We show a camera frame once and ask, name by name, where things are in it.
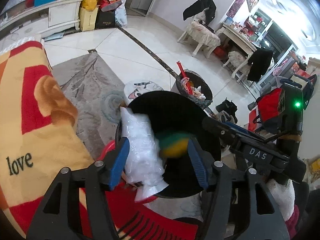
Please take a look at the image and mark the beige paper bag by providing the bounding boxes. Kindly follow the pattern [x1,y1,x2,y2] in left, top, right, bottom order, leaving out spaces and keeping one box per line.
[79,6,99,32]

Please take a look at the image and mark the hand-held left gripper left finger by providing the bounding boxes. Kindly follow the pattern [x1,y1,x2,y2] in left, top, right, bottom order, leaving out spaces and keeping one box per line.
[26,137,130,240]

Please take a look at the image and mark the black trash bin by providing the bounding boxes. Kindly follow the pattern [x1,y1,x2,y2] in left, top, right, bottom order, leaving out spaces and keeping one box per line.
[115,91,222,198]

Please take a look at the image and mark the black paper bag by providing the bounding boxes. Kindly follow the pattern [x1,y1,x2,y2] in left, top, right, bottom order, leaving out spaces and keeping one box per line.
[96,10,116,29]

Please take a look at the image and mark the white cartoon print stool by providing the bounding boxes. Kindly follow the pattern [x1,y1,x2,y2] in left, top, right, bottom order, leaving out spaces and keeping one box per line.
[124,81,164,105]

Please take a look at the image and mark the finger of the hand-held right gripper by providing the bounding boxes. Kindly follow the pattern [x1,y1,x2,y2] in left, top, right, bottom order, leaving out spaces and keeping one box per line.
[202,117,253,145]

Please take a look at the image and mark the white dining table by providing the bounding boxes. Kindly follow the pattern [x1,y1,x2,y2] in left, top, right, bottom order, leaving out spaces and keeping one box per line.
[221,24,258,55]

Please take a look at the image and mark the white plastic bag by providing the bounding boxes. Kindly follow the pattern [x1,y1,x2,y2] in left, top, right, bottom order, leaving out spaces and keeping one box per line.
[114,5,127,28]

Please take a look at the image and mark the red slotted plastic basket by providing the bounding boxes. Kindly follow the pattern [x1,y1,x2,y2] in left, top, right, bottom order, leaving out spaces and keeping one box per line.
[80,140,200,240]

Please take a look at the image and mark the green and yellow sponge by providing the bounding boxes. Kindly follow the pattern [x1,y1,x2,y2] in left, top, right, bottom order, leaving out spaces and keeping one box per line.
[158,130,190,158]

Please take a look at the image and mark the yellow bag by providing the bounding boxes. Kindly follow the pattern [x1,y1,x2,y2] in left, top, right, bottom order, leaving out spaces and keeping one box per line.
[82,0,100,10]

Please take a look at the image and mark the red gift box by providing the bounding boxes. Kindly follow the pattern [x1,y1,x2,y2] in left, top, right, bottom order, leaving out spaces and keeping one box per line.
[100,0,123,12]

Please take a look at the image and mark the red paper tube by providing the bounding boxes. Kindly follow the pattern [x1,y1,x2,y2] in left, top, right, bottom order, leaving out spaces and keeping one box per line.
[176,60,188,80]

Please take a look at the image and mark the white TV cabinet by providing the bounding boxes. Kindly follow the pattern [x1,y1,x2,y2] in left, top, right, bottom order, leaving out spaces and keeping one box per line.
[0,0,84,39]

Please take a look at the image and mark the grey patterned rug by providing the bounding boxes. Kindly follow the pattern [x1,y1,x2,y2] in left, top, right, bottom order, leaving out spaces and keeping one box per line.
[51,52,200,220]

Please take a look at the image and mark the black shoes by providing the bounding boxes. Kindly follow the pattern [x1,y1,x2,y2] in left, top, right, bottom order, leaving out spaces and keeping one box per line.
[215,99,238,123]

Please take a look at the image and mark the clear plastic bag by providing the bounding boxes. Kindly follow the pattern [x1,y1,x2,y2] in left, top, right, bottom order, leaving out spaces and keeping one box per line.
[120,106,169,203]

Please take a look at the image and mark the printed fleece blanket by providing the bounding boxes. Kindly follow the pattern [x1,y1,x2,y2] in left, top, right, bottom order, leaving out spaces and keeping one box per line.
[0,41,95,239]

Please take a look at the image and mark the white chair floral cushion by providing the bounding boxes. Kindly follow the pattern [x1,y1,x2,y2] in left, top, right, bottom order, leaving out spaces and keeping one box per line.
[177,21,221,57]
[222,51,250,79]

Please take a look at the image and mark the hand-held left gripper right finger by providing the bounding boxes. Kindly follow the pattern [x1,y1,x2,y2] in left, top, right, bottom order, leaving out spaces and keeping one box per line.
[187,138,290,240]

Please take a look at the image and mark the small full trash bin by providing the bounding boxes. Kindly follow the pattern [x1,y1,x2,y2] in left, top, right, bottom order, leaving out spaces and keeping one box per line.
[176,71,213,110]

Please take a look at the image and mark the black jacket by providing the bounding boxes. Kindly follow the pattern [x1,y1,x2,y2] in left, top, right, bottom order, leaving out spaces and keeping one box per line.
[183,0,217,22]
[247,49,274,82]

